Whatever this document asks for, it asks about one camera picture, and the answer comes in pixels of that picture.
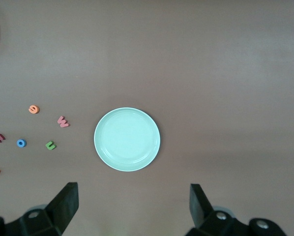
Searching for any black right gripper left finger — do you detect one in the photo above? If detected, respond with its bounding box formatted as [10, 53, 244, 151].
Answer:
[0, 182, 79, 236]

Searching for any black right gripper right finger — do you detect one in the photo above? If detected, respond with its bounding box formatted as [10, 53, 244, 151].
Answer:
[186, 183, 288, 236]

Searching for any pink foam letter w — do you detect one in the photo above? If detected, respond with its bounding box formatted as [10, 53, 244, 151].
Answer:
[57, 116, 71, 128]

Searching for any green plate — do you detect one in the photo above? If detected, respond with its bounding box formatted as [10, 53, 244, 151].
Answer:
[93, 107, 161, 172]

